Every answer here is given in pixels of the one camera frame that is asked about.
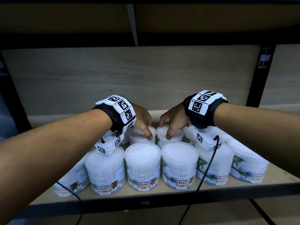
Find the person's right hand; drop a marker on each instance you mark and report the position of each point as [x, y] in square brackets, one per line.
[177, 118]

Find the person's left hand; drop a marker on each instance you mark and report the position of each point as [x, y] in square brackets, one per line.
[141, 119]

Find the white jar with blue label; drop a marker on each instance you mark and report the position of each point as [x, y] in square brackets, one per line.
[138, 138]
[179, 135]

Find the cotton bud tubs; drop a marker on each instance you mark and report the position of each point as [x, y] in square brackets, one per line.
[143, 161]

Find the black frame wooden shelf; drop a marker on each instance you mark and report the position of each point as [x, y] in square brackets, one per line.
[279, 175]

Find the person's right forearm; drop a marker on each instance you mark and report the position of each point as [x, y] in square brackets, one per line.
[262, 131]

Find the person's left forearm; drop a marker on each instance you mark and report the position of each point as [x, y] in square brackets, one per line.
[46, 152]

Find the black wristband with marker tags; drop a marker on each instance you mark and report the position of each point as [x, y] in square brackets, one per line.
[199, 119]
[110, 114]

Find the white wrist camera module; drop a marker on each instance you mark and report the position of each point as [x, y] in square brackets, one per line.
[107, 145]
[206, 140]

